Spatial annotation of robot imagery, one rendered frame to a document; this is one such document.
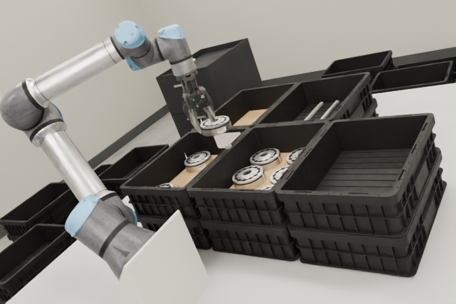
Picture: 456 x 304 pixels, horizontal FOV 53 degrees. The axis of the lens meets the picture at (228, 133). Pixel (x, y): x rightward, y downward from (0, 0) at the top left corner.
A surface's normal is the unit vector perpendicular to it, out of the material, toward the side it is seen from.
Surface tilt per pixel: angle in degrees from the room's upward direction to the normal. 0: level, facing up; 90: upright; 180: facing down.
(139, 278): 90
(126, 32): 58
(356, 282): 0
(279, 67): 90
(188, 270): 90
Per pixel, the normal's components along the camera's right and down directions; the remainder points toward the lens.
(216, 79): 0.82, -0.08
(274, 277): -0.33, -0.88
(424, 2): -0.47, 0.47
